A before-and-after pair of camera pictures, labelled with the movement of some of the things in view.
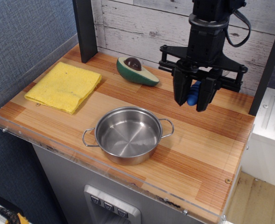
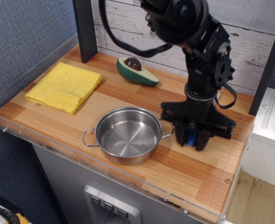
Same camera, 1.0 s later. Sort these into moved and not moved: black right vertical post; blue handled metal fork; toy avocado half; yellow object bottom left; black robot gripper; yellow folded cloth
Moved: black robot gripper; blue handled metal fork
Not moved: black right vertical post; toy avocado half; yellow object bottom left; yellow folded cloth
